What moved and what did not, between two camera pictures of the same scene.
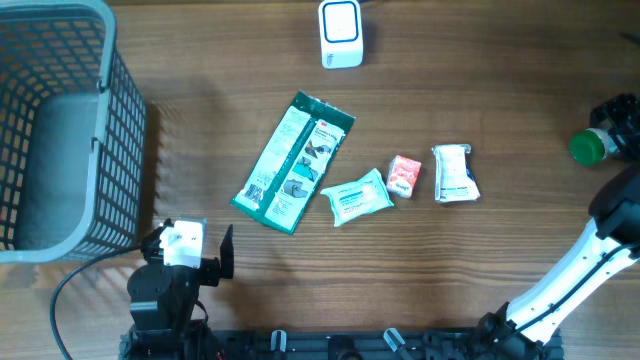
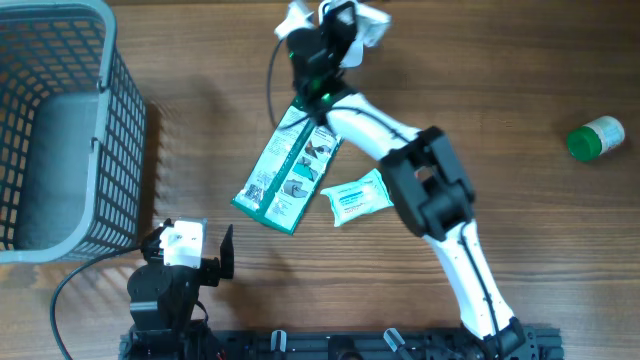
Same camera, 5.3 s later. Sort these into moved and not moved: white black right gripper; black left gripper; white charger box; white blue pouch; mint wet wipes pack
Moved: white black right gripper; white blue pouch
Not moved: mint wet wipes pack; white charger box; black left gripper
